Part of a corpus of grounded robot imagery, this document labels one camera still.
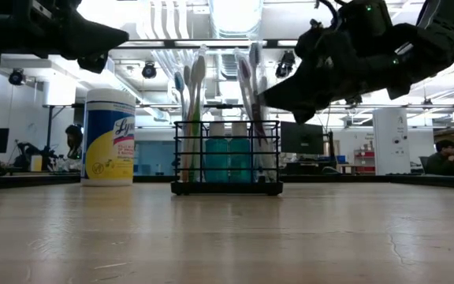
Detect red shelf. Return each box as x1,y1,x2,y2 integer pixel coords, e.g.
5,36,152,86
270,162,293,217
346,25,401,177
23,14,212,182
352,148,376,174

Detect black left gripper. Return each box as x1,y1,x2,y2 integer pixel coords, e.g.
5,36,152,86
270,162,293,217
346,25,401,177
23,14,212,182
0,0,130,75

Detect seated person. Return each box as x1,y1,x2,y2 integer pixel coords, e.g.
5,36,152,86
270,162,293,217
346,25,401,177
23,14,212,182
426,138,454,178

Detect small blue mouthwash bottle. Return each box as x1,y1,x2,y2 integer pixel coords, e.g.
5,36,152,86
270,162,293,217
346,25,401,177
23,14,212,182
229,121,253,183
205,121,229,183

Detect black wire caddy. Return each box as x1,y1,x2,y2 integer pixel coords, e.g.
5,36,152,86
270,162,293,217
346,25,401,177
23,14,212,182
170,119,285,197

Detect toothbrushes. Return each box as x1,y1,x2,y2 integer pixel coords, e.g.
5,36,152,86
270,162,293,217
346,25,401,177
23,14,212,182
233,47,270,182

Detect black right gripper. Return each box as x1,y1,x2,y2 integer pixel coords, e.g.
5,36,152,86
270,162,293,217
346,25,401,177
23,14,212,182
261,0,418,125

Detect Lysol wipes canister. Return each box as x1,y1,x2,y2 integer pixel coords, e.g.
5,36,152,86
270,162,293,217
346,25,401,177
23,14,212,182
80,88,136,188

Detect black ceiling spotlight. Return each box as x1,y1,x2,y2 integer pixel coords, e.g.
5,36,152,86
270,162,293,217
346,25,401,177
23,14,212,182
8,67,26,87
274,50,297,80
141,61,158,80

